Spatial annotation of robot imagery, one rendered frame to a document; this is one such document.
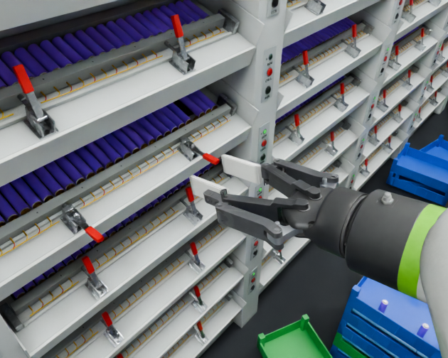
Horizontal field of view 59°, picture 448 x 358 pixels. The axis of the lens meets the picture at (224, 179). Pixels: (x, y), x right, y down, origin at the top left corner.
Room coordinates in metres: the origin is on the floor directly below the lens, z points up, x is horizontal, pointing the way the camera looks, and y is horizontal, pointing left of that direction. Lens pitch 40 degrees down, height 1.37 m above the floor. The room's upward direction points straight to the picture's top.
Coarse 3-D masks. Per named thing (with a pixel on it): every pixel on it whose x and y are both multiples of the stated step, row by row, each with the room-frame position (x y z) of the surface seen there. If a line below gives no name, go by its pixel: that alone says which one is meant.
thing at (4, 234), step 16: (224, 112) 0.77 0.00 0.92; (192, 128) 0.70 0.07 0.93; (160, 144) 0.64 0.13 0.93; (128, 160) 0.59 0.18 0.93; (144, 160) 0.61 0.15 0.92; (96, 176) 0.54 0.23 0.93; (112, 176) 0.55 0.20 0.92; (64, 192) 0.49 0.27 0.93; (80, 192) 0.50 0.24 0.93; (48, 208) 0.46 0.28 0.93; (80, 208) 0.48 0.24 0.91; (16, 224) 0.42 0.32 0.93; (32, 224) 0.44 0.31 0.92; (0, 240) 0.40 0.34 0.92; (0, 256) 0.38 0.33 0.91
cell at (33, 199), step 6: (18, 180) 0.51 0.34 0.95; (18, 186) 0.50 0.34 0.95; (24, 186) 0.50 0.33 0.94; (18, 192) 0.49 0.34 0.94; (24, 192) 0.49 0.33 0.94; (30, 192) 0.49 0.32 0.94; (24, 198) 0.48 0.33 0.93; (30, 198) 0.48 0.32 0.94; (36, 198) 0.48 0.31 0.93; (30, 204) 0.47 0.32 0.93
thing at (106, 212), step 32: (224, 96) 0.82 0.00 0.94; (224, 128) 0.75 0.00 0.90; (160, 160) 0.63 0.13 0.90; (128, 192) 0.54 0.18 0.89; (160, 192) 0.58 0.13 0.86; (64, 224) 0.46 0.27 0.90; (96, 224) 0.46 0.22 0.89; (32, 256) 0.39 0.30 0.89; (64, 256) 0.42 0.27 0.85; (0, 288) 0.34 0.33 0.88
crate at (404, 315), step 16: (352, 288) 0.68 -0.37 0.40; (368, 288) 0.73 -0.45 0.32; (384, 288) 0.73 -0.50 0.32; (352, 304) 0.67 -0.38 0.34; (368, 304) 0.64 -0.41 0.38; (400, 304) 0.67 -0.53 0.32; (416, 304) 0.67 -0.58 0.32; (384, 320) 0.60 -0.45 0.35; (400, 320) 0.62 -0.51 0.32; (416, 320) 0.62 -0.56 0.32; (400, 336) 0.57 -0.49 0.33; (416, 336) 0.54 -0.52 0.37; (432, 336) 0.57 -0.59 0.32; (432, 352) 0.51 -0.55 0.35
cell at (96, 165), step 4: (80, 148) 0.60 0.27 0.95; (84, 148) 0.60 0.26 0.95; (76, 152) 0.60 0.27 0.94; (80, 152) 0.59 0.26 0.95; (84, 152) 0.59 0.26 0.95; (88, 152) 0.59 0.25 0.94; (80, 156) 0.59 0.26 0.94; (84, 156) 0.58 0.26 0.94; (88, 156) 0.58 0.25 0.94; (92, 156) 0.59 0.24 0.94; (84, 160) 0.58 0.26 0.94; (88, 160) 0.58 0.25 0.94; (92, 160) 0.58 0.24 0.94; (96, 160) 0.58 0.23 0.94; (88, 164) 0.57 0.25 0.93; (92, 164) 0.57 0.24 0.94; (96, 164) 0.57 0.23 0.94; (100, 164) 0.57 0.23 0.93; (92, 168) 0.56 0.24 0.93; (96, 168) 0.56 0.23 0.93; (96, 172) 0.56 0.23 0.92
